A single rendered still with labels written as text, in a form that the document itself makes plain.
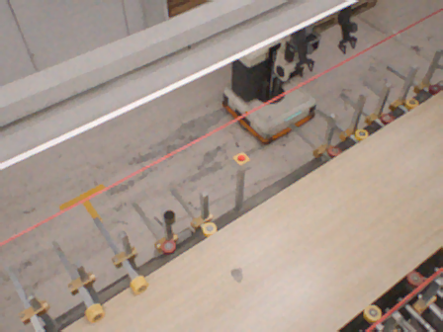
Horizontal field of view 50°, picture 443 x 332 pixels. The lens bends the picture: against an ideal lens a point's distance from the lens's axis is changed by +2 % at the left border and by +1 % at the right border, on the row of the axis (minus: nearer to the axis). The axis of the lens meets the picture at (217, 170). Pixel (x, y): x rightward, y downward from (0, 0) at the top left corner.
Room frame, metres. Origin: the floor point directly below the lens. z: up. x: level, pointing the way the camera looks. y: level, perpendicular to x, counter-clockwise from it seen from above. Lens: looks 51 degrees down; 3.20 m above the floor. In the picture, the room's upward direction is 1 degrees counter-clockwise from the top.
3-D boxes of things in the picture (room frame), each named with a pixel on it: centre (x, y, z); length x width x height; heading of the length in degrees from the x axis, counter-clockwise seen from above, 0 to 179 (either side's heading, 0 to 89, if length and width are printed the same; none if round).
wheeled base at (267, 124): (3.24, -0.49, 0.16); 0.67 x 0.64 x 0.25; 35
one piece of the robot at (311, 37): (3.01, -0.66, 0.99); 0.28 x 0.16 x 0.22; 125
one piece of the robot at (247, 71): (3.32, -0.44, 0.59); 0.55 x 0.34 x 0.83; 125
